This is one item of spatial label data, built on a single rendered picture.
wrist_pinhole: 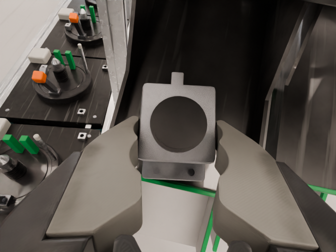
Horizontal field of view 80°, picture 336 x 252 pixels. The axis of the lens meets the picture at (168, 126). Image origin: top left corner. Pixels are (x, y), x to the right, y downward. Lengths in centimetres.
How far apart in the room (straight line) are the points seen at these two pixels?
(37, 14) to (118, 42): 101
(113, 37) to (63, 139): 33
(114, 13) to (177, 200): 27
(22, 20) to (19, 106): 64
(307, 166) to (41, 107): 53
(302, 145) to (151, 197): 22
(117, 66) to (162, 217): 24
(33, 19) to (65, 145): 78
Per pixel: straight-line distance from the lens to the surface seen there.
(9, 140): 45
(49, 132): 52
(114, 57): 23
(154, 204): 35
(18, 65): 74
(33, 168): 46
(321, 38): 30
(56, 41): 78
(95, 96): 56
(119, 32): 20
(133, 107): 20
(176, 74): 17
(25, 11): 124
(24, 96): 62
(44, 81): 50
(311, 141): 25
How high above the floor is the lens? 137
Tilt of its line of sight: 54 degrees down
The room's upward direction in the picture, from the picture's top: 10 degrees clockwise
